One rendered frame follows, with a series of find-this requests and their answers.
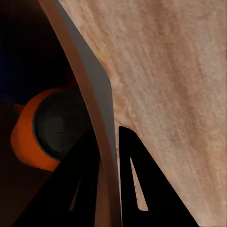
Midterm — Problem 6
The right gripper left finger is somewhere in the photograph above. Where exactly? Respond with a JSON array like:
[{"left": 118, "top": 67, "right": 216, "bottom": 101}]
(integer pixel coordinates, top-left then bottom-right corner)
[{"left": 11, "top": 128, "right": 100, "bottom": 227}]

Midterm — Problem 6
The trash can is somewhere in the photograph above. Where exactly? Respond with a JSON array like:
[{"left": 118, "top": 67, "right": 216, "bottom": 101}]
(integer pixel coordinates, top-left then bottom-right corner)
[{"left": 0, "top": 0, "right": 122, "bottom": 227}]

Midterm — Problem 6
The can of soda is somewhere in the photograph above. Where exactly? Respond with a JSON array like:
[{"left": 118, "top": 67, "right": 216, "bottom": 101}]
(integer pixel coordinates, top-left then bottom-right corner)
[
  {"left": 10, "top": 87, "right": 93, "bottom": 172},
  {"left": 11, "top": 69, "right": 80, "bottom": 118},
  {"left": 0, "top": 14, "right": 70, "bottom": 105}
]

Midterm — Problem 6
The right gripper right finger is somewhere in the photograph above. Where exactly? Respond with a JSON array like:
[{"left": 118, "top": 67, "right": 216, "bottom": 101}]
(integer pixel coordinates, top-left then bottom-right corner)
[{"left": 119, "top": 126, "right": 199, "bottom": 227}]

